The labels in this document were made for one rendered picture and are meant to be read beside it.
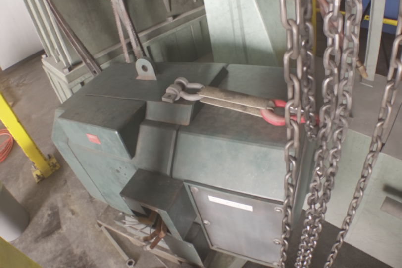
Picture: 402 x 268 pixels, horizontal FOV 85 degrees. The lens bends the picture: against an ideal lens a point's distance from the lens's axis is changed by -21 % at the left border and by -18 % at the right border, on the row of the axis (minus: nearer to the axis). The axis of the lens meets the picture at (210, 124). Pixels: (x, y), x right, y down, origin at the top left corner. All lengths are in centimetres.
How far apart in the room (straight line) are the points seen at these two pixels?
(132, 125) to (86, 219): 117
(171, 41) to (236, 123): 88
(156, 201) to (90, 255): 105
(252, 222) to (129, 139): 32
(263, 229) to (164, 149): 27
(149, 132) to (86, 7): 72
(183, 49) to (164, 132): 88
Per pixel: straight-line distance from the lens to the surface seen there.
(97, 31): 120
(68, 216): 181
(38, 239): 185
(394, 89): 28
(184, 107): 57
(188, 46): 143
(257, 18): 98
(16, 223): 192
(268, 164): 49
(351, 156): 100
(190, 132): 55
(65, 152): 90
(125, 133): 59
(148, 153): 60
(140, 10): 129
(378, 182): 97
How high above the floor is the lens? 118
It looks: 37 degrees down
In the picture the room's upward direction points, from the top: 13 degrees counter-clockwise
